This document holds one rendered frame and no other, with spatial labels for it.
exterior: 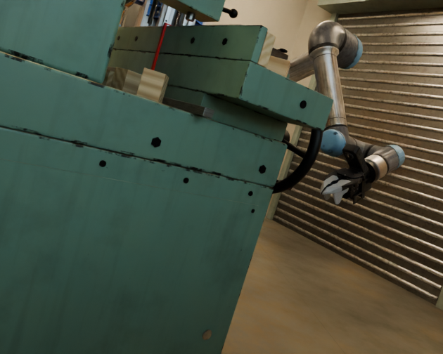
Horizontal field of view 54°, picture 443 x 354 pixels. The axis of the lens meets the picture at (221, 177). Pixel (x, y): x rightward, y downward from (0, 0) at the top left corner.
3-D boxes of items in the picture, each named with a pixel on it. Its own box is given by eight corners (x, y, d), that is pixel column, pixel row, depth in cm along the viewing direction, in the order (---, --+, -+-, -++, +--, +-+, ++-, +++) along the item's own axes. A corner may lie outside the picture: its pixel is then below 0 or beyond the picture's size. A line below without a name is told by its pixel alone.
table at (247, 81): (355, 143, 85) (365, 113, 85) (240, 99, 66) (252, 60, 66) (192, 103, 132) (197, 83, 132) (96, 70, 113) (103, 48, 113)
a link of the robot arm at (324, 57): (323, 3, 139) (347, 147, 126) (342, 17, 147) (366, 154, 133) (294, 20, 147) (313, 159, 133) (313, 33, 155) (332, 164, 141)
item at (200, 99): (282, 142, 87) (288, 123, 87) (197, 115, 74) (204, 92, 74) (180, 113, 118) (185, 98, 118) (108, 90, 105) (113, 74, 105)
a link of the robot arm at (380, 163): (388, 158, 129) (363, 151, 134) (379, 163, 126) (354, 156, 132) (386, 180, 132) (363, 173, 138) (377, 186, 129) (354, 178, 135)
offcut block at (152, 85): (161, 104, 74) (169, 77, 73) (157, 102, 69) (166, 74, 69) (140, 97, 74) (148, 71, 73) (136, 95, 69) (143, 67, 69)
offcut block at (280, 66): (285, 82, 77) (290, 64, 77) (284, 79, 74) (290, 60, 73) (266, 76, 77) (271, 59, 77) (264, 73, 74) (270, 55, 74)
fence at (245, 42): (257, 63, 67) (268, 28, 66) (249, 60, 66) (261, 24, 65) (109, 50, 113) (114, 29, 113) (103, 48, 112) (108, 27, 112)
